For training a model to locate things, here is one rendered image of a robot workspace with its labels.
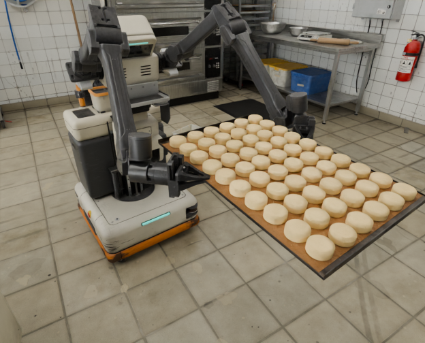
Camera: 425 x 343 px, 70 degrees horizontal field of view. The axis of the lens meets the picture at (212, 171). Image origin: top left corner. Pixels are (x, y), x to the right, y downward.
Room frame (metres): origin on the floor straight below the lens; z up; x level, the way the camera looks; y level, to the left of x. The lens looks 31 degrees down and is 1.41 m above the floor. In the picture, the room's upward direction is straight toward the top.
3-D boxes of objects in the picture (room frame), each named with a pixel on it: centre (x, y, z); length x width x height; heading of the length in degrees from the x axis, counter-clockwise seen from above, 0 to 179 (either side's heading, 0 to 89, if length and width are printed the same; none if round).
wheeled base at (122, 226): (1.67, 0.53, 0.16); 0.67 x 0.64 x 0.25; 36
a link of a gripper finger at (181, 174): (0.65, 0.05, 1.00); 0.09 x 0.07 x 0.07; 81
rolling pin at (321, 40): (3.86, -1.43, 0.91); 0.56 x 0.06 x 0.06; 60
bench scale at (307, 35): (4.23, -1.31, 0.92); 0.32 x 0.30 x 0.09; 128
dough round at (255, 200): (0.54, -0.10, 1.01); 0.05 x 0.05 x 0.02
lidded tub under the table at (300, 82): (4.23, -1.35, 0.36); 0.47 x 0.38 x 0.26; 123
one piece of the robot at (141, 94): (1.43, 0.35, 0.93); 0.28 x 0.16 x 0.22; 126
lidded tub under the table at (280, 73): (4.61, -1.12, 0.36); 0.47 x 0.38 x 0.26; 121
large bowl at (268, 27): (4.95, -0.89, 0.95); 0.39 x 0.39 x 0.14
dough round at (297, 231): (0.45, -0.17, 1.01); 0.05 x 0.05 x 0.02
